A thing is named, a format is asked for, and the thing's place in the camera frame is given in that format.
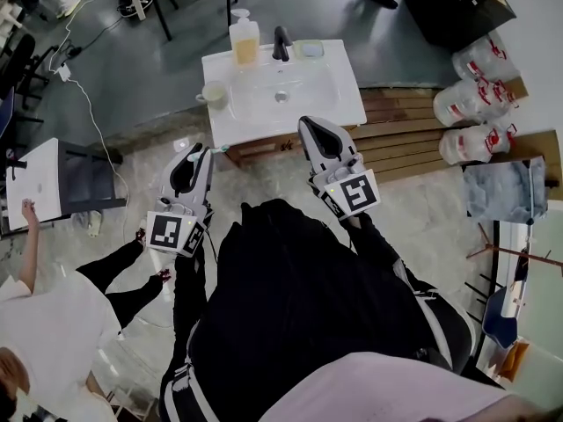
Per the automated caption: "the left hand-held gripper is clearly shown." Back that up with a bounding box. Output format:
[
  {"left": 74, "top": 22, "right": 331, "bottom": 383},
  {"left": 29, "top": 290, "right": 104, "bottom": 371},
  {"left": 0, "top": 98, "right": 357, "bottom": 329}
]
[{"left": 144, "top": 142, "right": 216, "bottom": 259}]

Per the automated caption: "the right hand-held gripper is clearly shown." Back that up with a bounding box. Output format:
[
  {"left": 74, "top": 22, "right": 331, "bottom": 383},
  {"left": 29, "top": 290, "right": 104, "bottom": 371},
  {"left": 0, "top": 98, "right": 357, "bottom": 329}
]
[{"left": 297, "top": 115, "right": 382, "bottom": 222}]

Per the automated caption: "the cream cup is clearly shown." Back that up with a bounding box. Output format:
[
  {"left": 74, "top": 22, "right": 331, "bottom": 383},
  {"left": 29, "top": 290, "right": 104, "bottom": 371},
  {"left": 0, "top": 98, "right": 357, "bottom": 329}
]
[{"left": 194, "top": 80, "right": 230, "bottom": 111}]

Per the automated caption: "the person's right forearm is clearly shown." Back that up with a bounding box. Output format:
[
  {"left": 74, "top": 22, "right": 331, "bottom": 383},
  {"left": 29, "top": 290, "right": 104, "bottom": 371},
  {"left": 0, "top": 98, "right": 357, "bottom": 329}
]
[{"left": 346, "top": 211, "right": 441, "bottom": 302}]

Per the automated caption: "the person's left forearm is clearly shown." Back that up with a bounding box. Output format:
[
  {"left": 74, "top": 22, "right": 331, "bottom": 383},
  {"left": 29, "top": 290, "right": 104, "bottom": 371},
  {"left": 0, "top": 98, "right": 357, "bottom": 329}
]
[{"left": 172, "top": 229, "right": 213, "bottom": 340}]

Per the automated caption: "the white ceramic sink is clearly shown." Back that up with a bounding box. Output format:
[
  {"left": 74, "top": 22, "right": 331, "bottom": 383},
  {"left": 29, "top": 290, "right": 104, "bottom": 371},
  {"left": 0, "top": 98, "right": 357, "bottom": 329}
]
[{"left": 201, "top": 38, "right": 368, "bottom": 149}]

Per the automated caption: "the wooden sink cabinet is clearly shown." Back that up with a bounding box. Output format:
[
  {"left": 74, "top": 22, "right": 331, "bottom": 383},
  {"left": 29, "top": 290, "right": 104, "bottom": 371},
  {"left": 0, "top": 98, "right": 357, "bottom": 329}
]
[{"left": 219, "top": 123, "right": 367, "bottom": 170}]

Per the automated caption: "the wooden slatted pallet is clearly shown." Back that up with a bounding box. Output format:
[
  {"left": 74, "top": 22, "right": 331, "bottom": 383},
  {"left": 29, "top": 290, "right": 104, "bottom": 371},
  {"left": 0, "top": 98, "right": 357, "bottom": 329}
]
[{"left": 357, "top": 76, "right": 530, "bottom": 185}]

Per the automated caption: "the clear soap dish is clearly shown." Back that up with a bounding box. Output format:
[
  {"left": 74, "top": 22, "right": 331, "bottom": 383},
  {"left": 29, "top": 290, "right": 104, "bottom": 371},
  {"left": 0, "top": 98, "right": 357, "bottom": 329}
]
[{"left": 293, "top": 39, "right": 326, "bottom": 60}]

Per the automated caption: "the black faucet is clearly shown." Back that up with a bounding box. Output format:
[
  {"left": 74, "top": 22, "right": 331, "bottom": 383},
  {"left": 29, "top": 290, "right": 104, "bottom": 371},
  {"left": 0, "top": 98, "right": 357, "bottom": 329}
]
[{"left": 272, "top": 25, "right": 294, "bottom": 62}]

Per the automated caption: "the crumpled rag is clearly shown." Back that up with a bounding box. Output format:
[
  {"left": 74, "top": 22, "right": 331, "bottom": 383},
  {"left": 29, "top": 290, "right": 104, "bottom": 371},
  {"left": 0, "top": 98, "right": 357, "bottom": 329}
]
[{"left": 71, "top": 210, "right": 106, "bottom": 237}]

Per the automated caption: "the clear soap pump bottle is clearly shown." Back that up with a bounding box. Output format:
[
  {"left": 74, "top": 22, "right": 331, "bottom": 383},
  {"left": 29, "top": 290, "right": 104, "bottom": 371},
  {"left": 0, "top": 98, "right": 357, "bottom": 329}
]
[{"left": 228, "top": 8, "right": 261, "bottom": 68}]

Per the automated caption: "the clear plastic water jug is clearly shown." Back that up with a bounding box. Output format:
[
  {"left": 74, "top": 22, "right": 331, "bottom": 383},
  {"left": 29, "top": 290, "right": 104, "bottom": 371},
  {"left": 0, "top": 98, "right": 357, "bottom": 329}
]
[
  {"left": 432, "top": 78, "right": 519, "bottom": 127},
  {"left": 438, "top": 123, "right": 518, "bottom": 165},
  {"left": 451, "top": 36, "right": 521, "bottom": 84}
]

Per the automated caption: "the person's black clothing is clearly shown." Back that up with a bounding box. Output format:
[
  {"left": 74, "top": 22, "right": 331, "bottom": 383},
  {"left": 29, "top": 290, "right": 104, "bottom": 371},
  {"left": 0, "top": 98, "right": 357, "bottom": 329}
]
[{"left": 157, "top": 197, "right": 477, "bottom": 422}]

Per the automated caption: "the small white sink stand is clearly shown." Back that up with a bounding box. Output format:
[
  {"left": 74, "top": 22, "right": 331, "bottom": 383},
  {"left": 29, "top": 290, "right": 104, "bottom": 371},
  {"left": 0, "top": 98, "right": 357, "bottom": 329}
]
[{"left": 4, "top": 137, "right": 128, "bottom": 231}]

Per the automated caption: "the grey marbled box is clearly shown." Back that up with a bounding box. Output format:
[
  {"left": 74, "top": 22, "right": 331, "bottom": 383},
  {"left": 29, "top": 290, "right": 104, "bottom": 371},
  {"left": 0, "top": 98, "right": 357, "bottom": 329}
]
[{"left": 460, "top": 155, "right": 550, "bottom": 224}]

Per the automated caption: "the black box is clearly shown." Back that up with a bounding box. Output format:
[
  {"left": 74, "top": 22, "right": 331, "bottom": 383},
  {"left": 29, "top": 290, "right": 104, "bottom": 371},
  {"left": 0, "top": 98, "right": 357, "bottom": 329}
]
[{"left": 403, "top": 0, "right": 518, "bottom": 53}]

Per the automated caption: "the black office chair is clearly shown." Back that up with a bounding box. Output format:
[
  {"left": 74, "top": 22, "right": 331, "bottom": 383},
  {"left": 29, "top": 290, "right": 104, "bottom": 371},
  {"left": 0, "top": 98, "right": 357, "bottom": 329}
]
[{"left": 0, "top": 32, "right": 50, "bottom": 112}]

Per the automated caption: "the person's pink shirt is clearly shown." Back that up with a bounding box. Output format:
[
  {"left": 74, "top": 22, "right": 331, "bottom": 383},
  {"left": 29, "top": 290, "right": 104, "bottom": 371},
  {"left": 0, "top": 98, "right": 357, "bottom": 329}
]
[{"left": 258, "top": 351, "right": 563, "bottom": 422}]

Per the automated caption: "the orange packet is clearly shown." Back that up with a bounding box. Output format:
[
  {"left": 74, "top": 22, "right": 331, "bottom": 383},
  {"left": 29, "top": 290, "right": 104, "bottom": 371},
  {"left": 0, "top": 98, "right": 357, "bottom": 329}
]
[{"left": 500, "top": 339, "right": 530, "bottom": 382}]

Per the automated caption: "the white cable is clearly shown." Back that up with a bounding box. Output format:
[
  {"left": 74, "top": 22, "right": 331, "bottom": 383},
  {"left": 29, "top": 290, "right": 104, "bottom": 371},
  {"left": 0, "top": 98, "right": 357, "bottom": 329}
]
[{"left": 47, "top": 0, "right": 132, "bottom": 208}]

